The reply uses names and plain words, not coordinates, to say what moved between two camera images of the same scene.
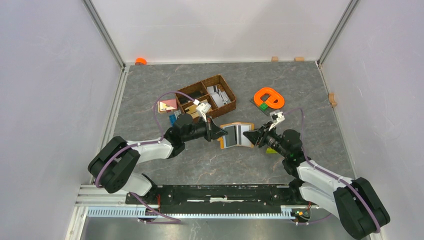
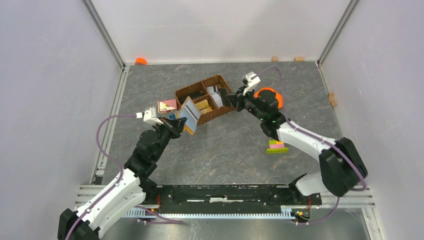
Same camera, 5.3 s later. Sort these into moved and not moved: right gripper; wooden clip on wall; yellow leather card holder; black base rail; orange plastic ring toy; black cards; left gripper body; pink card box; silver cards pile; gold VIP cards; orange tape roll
Moved: right gripper; left gripper body; yellow leather card holder; gold VIP cards
Not moved: black cards; wooden clip on wall; black base rail; orange tape roll; pink card box; silver cards pile; orange plastic ring toy
